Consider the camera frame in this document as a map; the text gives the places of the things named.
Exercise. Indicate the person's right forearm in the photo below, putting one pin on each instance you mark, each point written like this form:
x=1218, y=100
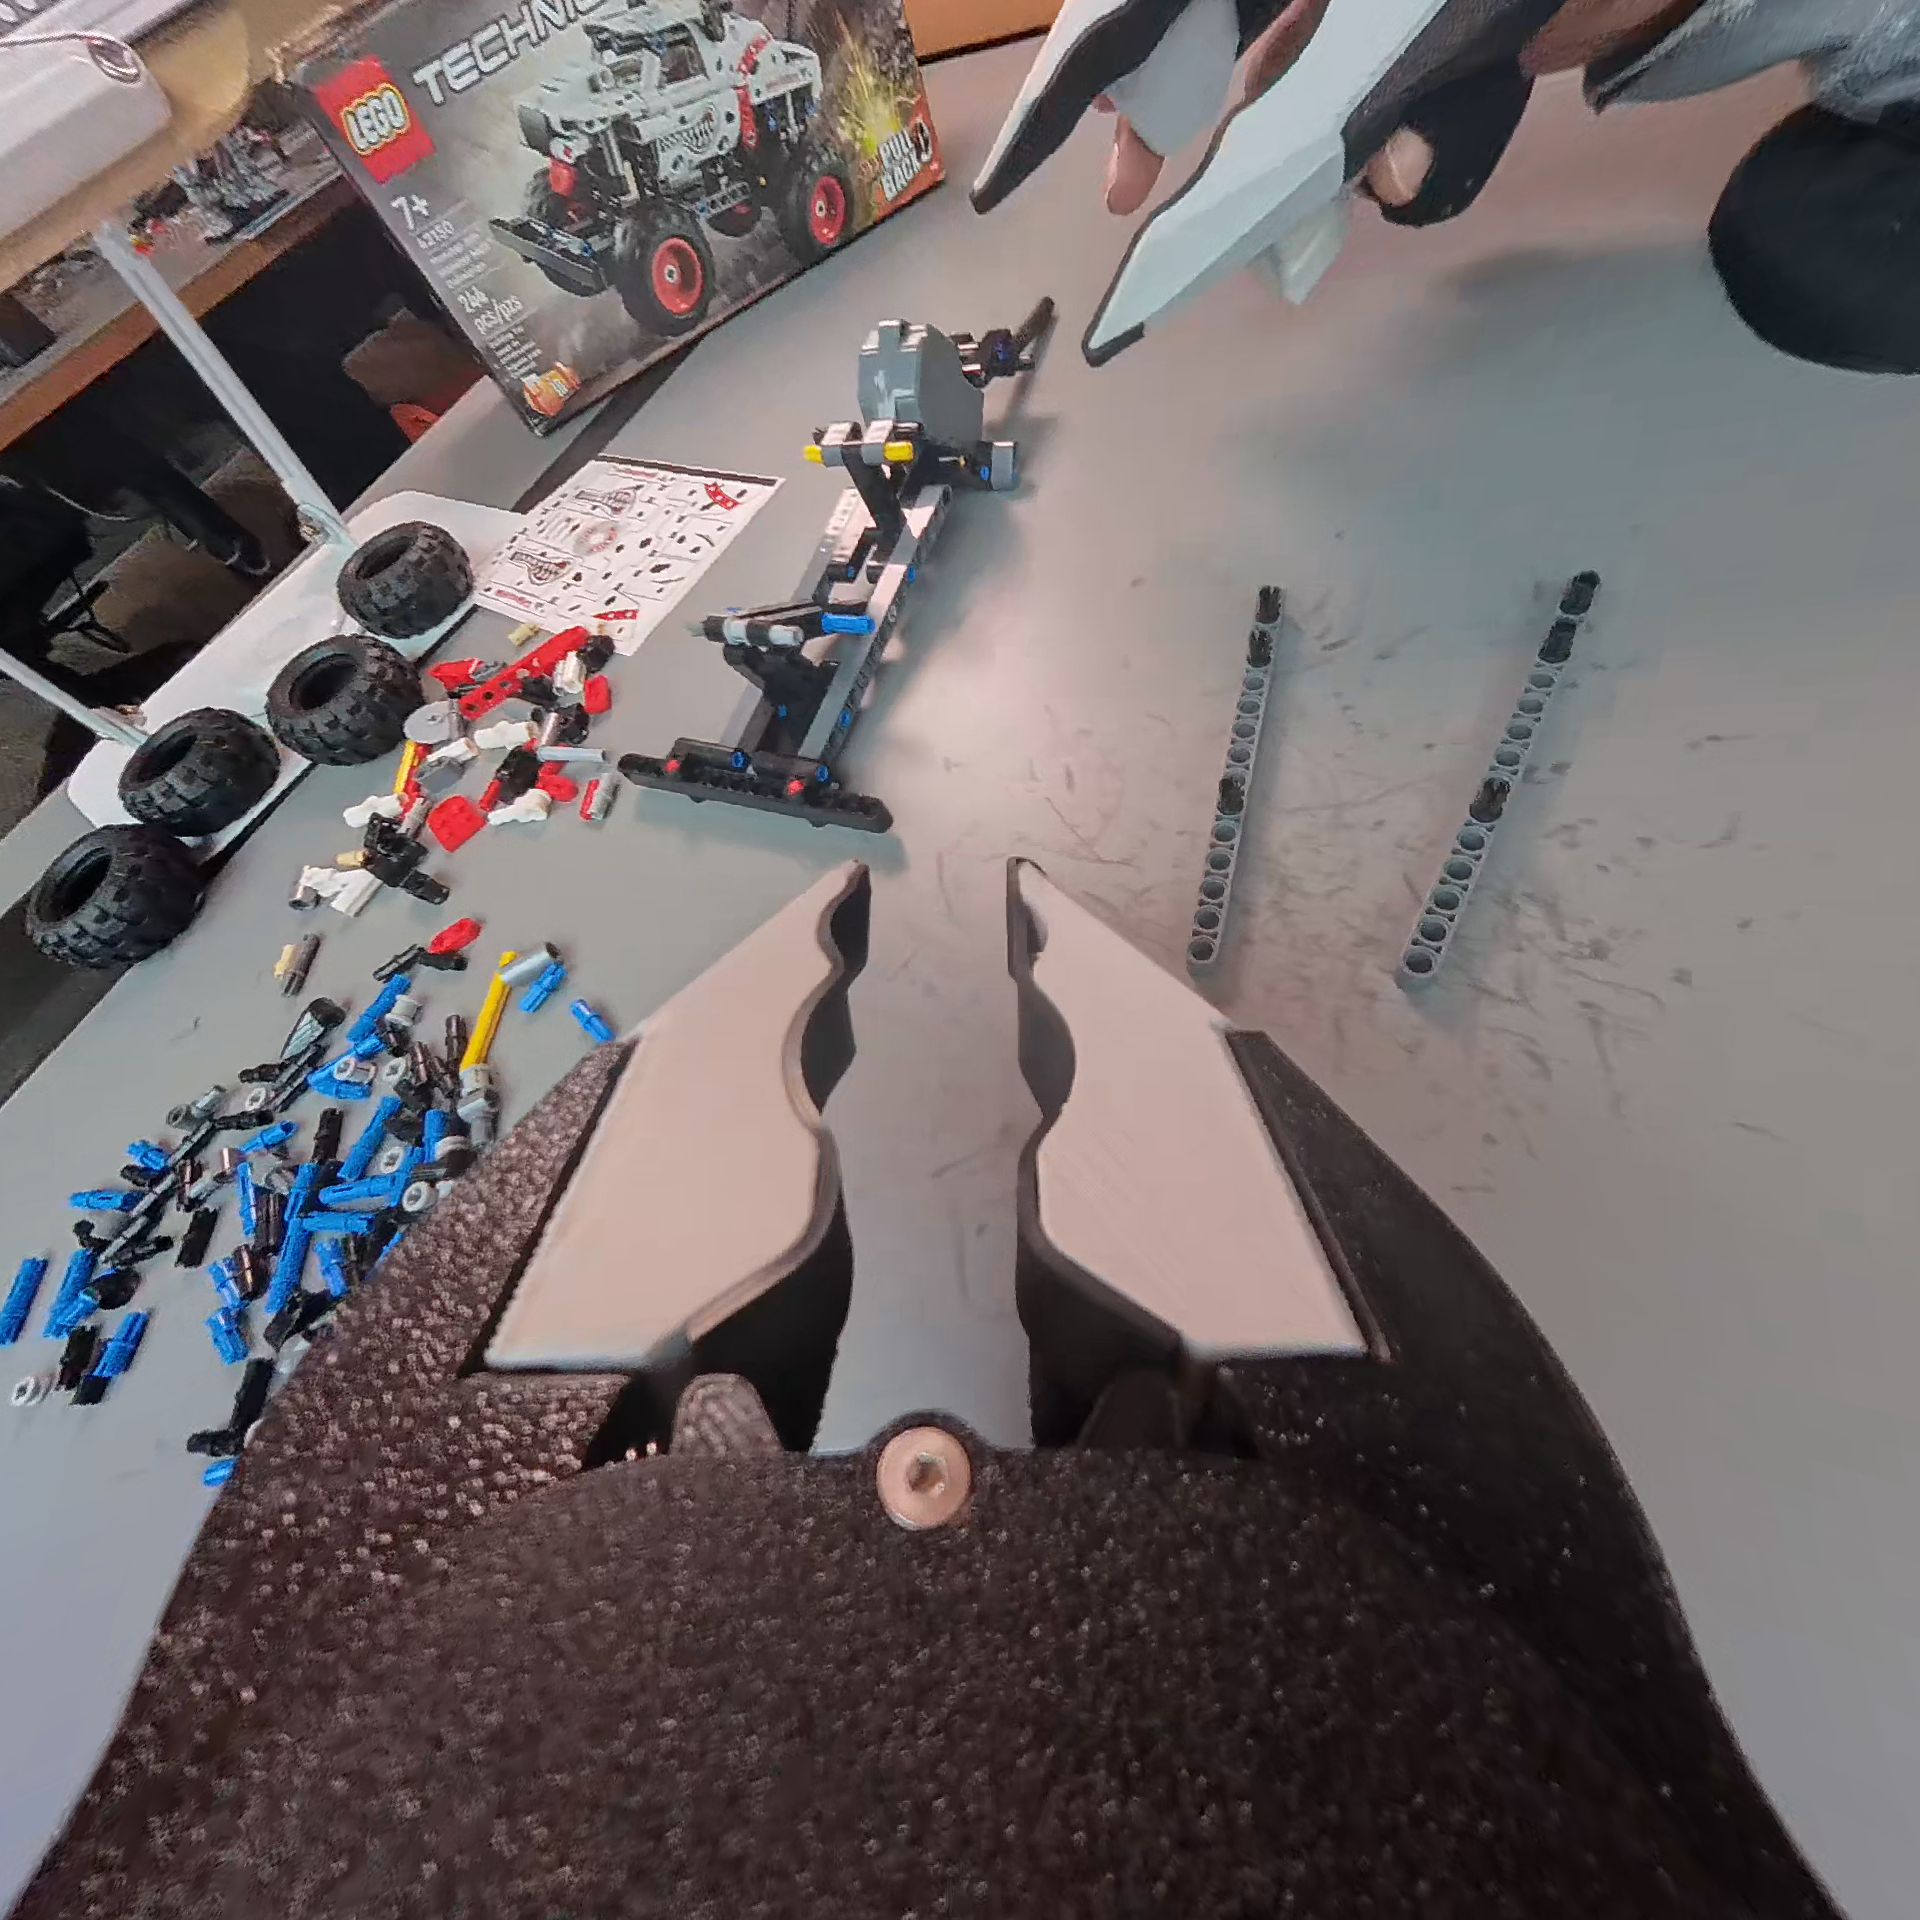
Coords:
x=1770, y=44

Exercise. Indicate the pile of blue black pins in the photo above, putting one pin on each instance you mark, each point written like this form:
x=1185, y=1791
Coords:
x=299, y=1170

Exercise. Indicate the toy truck set box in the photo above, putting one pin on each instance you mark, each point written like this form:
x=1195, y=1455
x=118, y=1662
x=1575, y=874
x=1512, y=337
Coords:
x=629, y=180

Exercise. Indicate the metal stand pole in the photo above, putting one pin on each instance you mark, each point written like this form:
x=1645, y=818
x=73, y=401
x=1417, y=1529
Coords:
x=67, y=694
x=211, y=360

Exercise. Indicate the grey black tube piece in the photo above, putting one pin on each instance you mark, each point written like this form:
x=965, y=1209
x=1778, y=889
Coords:
x=529, y=962

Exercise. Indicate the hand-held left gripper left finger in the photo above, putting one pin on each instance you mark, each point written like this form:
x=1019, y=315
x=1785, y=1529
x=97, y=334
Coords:
x=690, y=1184

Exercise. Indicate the blue connector pin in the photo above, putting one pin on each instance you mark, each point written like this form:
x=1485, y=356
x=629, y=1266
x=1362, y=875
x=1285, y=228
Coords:
x=593, y=1020
x=542, y=986

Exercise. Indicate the yellow axle rod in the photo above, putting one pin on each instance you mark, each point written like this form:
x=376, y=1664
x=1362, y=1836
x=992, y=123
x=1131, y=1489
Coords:
x=488, y=1012

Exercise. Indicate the person's right hand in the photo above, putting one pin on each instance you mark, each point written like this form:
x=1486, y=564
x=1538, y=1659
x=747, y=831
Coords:
x=1424, y=89

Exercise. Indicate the white sticker sheet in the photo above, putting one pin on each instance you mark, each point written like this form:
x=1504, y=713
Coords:
x=629, y=555

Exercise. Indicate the wood-edged grey table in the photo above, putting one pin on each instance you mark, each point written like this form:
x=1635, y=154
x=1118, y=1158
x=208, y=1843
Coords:
x=991, y=24

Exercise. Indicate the pile of toy brick pieces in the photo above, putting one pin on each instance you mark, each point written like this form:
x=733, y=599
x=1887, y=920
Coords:
x=495, y=751

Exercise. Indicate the long grey beam with pins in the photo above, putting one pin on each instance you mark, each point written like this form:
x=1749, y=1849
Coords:
x=1501, y=780

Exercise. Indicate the white flat box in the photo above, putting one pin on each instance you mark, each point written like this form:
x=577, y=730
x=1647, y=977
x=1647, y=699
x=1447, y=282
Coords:
x=77, y=136

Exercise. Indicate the long grey perforated beam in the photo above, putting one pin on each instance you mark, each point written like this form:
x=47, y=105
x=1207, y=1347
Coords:
x=1237, y=780

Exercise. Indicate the toy truck chassis assembly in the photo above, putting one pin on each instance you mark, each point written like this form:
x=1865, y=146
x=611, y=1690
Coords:
x=914, y=375

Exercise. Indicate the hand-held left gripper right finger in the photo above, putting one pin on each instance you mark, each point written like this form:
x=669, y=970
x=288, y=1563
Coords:
x=1185, y=1184

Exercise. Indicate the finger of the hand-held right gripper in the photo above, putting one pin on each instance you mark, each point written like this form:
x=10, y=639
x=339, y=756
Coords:
x=1050, y=89
x=1259, y=180

